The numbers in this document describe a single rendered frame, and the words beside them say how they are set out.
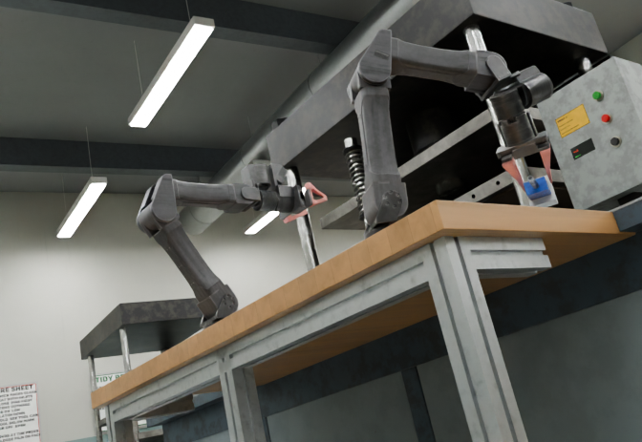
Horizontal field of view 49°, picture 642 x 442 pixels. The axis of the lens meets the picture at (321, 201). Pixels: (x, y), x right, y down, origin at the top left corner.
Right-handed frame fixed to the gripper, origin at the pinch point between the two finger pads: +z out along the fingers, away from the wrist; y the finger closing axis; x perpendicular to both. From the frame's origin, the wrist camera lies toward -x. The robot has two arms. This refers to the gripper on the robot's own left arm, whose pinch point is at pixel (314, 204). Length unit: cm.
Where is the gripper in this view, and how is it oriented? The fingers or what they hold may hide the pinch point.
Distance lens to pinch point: 202.3
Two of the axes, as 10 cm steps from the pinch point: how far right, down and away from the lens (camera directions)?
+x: 2.0, 9.2, -3.4
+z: 7.8, 0.6, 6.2
